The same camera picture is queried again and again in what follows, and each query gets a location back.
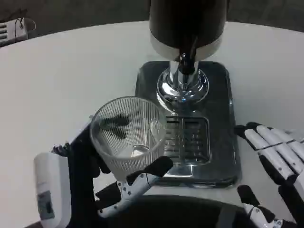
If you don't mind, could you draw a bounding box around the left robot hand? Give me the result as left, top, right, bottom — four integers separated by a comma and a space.
33, 114, 174, 228

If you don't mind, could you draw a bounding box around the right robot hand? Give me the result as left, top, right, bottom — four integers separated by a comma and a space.
234, 122, 304, 228

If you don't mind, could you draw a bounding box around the clear ribbed glass cup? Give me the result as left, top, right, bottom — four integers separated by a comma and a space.
89, 96, 168, 181

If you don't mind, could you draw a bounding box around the steel drip tray with grid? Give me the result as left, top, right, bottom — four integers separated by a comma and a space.
134, 60, 242, 189

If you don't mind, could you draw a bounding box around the black robot torso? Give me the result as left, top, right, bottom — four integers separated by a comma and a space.
111, 195, 261, 228

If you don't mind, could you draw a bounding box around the black drink dispenser with tap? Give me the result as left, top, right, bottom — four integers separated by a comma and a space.
149, 0, 228, 111

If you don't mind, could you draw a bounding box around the white box with black cable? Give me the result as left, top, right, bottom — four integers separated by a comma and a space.
0, 17, 37, 47

